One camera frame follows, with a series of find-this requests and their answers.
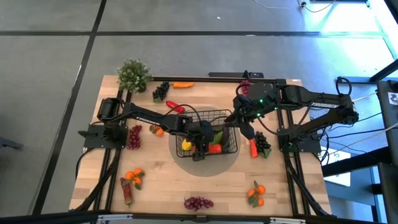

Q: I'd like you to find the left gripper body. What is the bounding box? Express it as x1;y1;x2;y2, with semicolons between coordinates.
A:
183;117;215;146

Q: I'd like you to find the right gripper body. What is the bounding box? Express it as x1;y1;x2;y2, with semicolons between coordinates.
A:
231;95;265;124

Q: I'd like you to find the yellow mango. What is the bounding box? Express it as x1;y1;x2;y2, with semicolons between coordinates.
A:
181;138;197;152

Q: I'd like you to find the black wire basket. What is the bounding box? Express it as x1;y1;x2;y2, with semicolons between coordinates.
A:
175;108;239;159

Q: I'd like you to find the black plastic grape bunch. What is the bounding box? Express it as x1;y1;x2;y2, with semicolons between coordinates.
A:
254;131;272;159
152;80;171;103

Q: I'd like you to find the orange-red carrot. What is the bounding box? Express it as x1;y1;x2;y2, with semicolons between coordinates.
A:
249;139;259;159

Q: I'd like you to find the pink-purple grape bunch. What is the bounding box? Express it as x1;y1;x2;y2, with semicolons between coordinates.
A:
239;80;252;98

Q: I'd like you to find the long red pepper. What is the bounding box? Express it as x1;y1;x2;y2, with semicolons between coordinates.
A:
165;100;186;114

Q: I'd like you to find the tangerine cluster with leaves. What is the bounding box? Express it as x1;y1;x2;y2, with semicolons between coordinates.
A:
124;167;146;190
247;180;267;208
149;124;165;137

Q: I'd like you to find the long orange pepper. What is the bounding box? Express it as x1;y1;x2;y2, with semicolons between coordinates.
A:
172;82;195;90

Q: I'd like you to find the dark red grape bunch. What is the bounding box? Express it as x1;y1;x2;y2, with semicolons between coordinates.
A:
127;124;143;150
183;196;215;212

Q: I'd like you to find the grey round mat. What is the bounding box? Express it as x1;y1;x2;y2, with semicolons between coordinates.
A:
168;107;241;177

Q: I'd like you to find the small green potted plant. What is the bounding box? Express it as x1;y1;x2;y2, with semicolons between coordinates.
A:
117;58;154;93

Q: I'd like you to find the white sheet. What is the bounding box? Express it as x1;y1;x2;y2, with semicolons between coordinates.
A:
323;146;352;187

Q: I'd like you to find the black slanted bar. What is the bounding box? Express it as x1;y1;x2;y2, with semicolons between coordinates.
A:
322;146;394;178

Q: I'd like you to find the black floor beam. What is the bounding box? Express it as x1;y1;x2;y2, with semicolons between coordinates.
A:
337;58;398;85

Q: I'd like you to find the black crossbar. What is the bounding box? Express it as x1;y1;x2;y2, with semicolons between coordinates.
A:
0;210;398;224

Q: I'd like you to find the dark grey floor object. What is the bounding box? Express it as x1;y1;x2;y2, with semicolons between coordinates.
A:
0;136;24;151

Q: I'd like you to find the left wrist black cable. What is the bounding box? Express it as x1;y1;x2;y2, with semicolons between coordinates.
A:
164;103;203;125

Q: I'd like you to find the black bracket bar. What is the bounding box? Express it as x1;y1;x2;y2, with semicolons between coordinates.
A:
207;70;265;79

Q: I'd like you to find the black aluminium table frame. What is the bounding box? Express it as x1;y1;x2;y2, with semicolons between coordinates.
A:
70;76;332;218

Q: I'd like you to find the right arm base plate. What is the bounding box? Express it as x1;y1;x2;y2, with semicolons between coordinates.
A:
277;128;322;154

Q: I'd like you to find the silver bracket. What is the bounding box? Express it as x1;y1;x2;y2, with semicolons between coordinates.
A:
96;213;134;222
269;217;307;224

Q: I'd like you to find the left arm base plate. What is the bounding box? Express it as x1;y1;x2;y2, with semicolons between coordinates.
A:
78;124;129;149

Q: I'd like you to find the black floor cable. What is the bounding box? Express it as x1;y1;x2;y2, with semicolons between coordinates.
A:
326;127;388;138
357;111;383;125

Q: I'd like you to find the black cable with plug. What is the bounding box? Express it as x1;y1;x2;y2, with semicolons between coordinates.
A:
297;0;337;14

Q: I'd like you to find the white power cable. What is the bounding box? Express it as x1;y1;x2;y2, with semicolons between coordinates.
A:
351;91;379;103

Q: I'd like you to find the grey floor cable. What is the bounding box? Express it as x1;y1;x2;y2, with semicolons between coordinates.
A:
340;123;398;154

